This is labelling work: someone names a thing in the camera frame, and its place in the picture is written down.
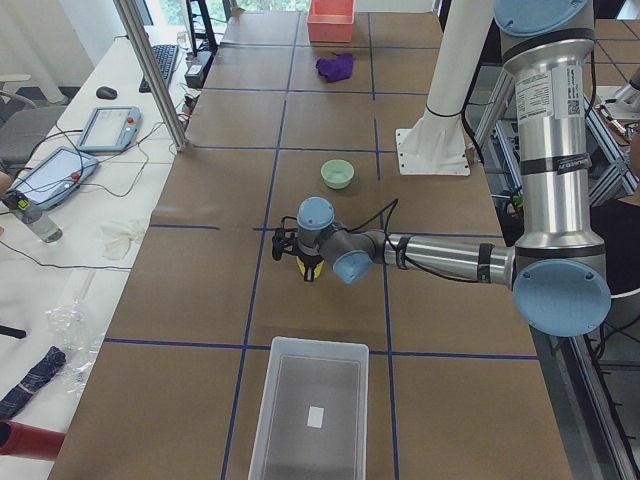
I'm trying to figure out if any green bowl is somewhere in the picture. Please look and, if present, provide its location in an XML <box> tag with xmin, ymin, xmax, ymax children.
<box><xmin>320</xmin><ymin>159</ymin><xmax>355</xmax><ymax>190</ymax></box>

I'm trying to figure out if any black computer mouse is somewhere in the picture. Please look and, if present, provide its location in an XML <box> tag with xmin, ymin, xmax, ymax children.
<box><xmin>96</xmin><ymin>86</ymin><xmax>118</xmax><ymax>100</ymax></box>

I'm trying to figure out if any folded blue umbrella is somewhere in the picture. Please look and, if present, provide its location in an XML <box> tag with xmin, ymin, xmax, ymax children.
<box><xmin>1</xmin><ymin>346</ymin><xmax>66</xmax><ymax>420</ymax></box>

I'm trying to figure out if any teach pendant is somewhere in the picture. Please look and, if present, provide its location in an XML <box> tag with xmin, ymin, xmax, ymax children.
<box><xmin>12</xmin><ymin>147</ymin><xmax>98</xmax><ymax>210</ymax></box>
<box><xmin>77</xmin><ymin>106</ymin><xmax>141</xmax><ymax>155</ymax></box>

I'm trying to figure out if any yellow cup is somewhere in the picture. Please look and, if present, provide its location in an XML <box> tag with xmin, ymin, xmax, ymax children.
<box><xmin>296</xmin><ymin>258</ymin><xmax>324</xmax><ymax>282</ymax></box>

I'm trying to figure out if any upper teach pendant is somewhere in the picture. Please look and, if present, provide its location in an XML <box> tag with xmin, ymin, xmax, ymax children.
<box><xmin>77</xmin><ymin>106</ymin><xmax>141</xmax><ymax>155</ymax></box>

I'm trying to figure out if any black keyboard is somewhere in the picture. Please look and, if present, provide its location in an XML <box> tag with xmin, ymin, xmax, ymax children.
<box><xmin>152</xmin><ymin>44</ymin><xmax>180</xmax><ymax>86</ymax></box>

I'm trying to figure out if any pink plastic tray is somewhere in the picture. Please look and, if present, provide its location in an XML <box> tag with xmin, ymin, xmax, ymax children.
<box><xmin>306</xmin><ymin>0</ymin><xmax>355</xmax><ymax>43</ymax></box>

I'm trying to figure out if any crumpled clear plastic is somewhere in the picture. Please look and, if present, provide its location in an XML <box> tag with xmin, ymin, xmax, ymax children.
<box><xmin>46</xmin><ymin>270</ymin><xmax>104</xmax><ymax>398</ymax></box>

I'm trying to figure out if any black power box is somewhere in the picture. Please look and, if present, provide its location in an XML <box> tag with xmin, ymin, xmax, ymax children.
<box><xmin>184</xmin><ymin>51</ymin><xmax>214</xmax><ymax>89</ymax></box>

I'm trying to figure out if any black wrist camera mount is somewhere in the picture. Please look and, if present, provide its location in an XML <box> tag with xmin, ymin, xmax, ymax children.
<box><xmin>271</xmin><ymin>215</ymin><xmax>300</xmax><ymax>261</ymax></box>

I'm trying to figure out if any purple cloth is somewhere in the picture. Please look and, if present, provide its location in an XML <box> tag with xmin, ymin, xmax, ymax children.
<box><xmin>315</xmin><ymin>52</ymin><xmax>354</xmax><ymax>83</ymax></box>

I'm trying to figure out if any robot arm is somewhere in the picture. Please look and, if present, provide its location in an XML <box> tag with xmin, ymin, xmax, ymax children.
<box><xmin>272</xmin><ymin>1</ymin><xmax>611</xmax><ymax>337</ymax></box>

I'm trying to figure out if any aluminium frame post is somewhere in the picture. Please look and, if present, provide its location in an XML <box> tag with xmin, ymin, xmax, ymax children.
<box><xmin>113</xmin><ymin>0</ymin><xmax>188</xmax><ymax>152</ymax></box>

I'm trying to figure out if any red bottle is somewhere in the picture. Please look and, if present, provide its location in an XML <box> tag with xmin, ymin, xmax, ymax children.
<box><xmin>1</xmin><ymin>420</ymin><xmax>65</xmax><ymax>461</ymax></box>

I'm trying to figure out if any clear water bottle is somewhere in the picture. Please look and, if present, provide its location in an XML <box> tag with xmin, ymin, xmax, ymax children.
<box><xmin>1</xmin><ymin>190</ymin><xmax>63</xmax><ymax>243</ymax></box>

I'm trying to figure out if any lower teach pendant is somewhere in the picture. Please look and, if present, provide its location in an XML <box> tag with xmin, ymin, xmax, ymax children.
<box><xmin>12</xmin><ymin>147</ymin><xmax>98</xmax><ymax>210</ymax></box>

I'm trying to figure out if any clear plastic bin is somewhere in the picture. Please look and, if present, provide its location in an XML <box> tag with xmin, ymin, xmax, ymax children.
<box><xmin>248</xmin><ymin>336</ymin><xmax>369</xmax><ymax>479</ymax></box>

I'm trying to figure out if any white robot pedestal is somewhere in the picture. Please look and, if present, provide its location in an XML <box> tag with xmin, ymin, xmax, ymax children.
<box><xmin>396</xmin><ymin>0</ymin><xmax>494</xmax><ymax>176</ymax></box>

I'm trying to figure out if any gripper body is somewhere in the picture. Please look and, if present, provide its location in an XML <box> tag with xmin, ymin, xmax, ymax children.
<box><xmin>296</xmin><ymin>245</ymin><xmax>324</xmax><ymax>268</ymax></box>

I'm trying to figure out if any white crumpled cloth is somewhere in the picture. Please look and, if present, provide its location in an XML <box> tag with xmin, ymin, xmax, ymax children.
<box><xmin>100</xmin><ymin>219</ymin><xmax>148</xmax><ymax>260</ymax></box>

